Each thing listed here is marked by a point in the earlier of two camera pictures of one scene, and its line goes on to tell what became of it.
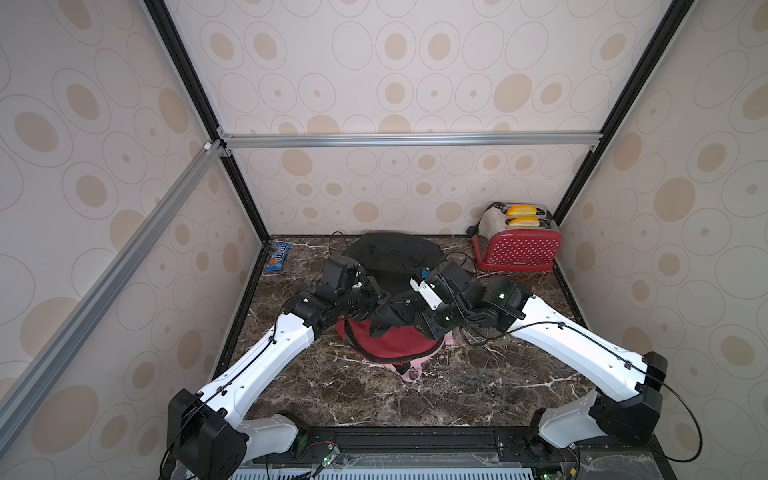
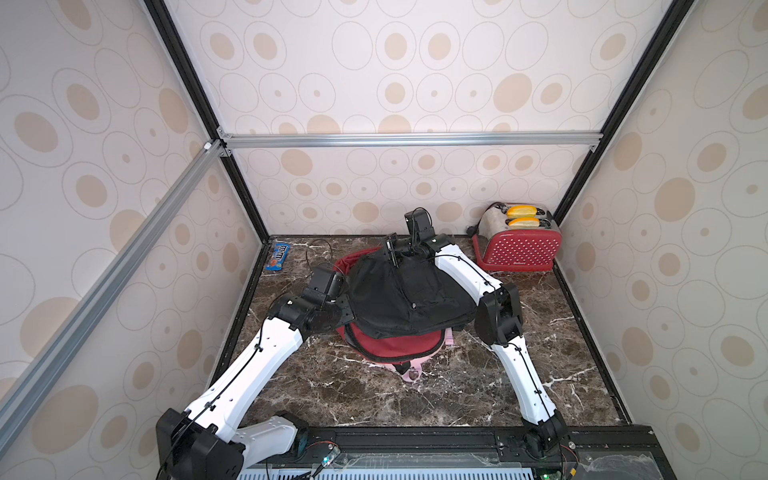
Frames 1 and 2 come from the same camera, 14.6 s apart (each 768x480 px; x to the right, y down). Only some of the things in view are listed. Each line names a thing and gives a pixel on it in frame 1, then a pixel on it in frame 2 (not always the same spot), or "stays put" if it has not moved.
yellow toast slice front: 524,223 stays put
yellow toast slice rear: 522,211 stays put
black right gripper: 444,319 to 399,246
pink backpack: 415,368 stays put
